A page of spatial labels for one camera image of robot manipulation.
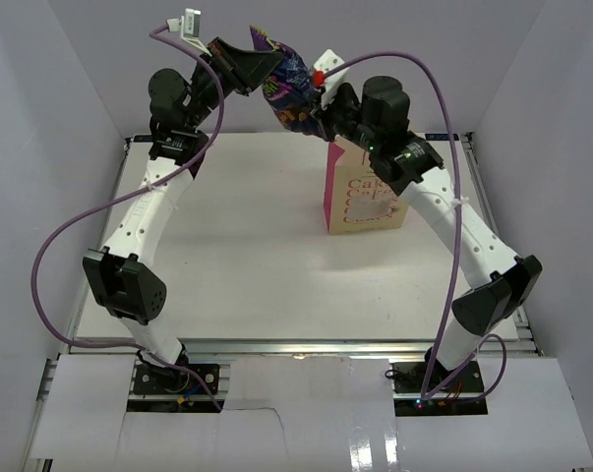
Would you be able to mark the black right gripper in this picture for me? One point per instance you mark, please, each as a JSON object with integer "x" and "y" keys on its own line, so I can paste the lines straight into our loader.
{"x": 340, "y": 95}

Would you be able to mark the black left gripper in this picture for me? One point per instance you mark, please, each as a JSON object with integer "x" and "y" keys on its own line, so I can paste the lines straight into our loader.
{"x": 242, "y": 70}

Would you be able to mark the purple snack bag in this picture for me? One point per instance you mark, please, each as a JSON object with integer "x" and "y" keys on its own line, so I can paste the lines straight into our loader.
{"x": 289, "y": 90}

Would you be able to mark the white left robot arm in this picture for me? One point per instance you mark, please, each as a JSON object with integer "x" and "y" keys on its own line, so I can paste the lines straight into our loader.
{"x": 119, "y": 274}

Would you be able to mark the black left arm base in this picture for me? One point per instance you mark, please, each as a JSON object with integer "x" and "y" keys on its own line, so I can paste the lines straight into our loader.
{"x": 150, "y": 381}

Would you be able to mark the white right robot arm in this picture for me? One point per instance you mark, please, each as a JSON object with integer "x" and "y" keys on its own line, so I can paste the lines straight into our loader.
{"x": 499, "y": 280}

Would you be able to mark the blue label right corner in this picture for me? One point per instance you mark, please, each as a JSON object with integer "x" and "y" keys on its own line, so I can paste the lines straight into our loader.
{"x": 440, "y": 137}

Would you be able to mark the blue label corner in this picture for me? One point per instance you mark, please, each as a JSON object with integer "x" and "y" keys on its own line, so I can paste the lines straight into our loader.
{"x": 142, "y": 139}
{"x": 440, "y": 137}

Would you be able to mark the blue label left corner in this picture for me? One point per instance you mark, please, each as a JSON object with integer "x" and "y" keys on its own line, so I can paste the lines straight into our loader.
{"x": 142, "y": 139}

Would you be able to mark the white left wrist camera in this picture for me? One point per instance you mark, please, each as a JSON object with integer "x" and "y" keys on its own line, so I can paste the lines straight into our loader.
{"x": 188, "y": 27}

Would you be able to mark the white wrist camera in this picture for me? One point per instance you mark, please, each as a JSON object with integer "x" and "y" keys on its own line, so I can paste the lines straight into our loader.
{"x": 324, "y": 80}
{"x": 188, "y": 27}

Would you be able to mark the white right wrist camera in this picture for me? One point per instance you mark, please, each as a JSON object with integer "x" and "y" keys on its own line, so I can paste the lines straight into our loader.
{"x": 324, "y": 80}

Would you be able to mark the paper bag with pink handles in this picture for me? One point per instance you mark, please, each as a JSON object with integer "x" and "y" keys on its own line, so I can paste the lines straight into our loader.
{"x": 356, "y": 200}

